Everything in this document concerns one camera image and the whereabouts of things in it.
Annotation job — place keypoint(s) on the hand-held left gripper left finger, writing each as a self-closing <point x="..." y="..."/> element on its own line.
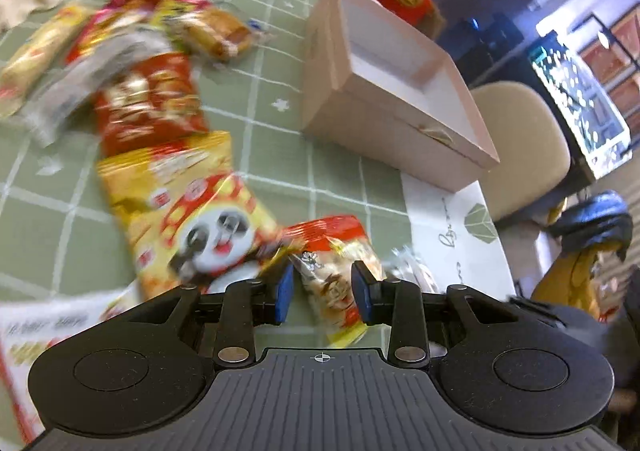
<point x="282" y="293"/>

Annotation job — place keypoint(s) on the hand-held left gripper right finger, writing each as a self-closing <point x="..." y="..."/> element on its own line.
<point x="362" y="297"/>

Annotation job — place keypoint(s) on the small red yellow snack packet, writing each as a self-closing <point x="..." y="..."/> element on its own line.
<point x="330" y="276"/>

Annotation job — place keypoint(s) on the yellow panda snack bag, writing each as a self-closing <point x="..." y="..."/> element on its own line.
<point x="190" y="211"/>

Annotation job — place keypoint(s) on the beige cardboard box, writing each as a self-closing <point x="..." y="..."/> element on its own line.
<point x="380" y="131"/>

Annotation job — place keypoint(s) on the clear brown snack bar packet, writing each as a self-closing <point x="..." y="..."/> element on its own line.
<point x="75" y="81"/>

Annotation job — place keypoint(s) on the clear plastic wrapper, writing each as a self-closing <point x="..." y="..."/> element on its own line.
<point x="412" y="271"/>

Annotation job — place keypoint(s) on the white paper card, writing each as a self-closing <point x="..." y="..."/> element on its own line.
<point x="450" y="226"/>

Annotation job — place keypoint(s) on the yellow and black object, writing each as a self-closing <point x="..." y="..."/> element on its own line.
<point x="575" y="271"/>

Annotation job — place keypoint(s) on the beige chair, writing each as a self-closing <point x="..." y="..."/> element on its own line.
<point x="520" y="146"/>

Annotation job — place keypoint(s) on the printed leaflet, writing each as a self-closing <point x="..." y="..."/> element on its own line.
<point x="30" y="331"/>

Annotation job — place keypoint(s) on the orange bread packet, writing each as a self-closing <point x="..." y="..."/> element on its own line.
<point x="220" y="33"/>

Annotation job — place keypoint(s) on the black cabinet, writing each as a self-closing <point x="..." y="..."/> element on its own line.
<point x="490" y="41"/>

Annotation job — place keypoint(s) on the lit fish tank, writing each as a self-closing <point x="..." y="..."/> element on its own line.
<point x="575" y="96"/>

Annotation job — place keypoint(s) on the long yellow biscuit packet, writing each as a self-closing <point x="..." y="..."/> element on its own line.
<point x="40" y="46"/>

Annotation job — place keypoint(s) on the red wooden cabinet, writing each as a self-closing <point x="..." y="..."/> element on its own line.
<point x="625" y="61"/>

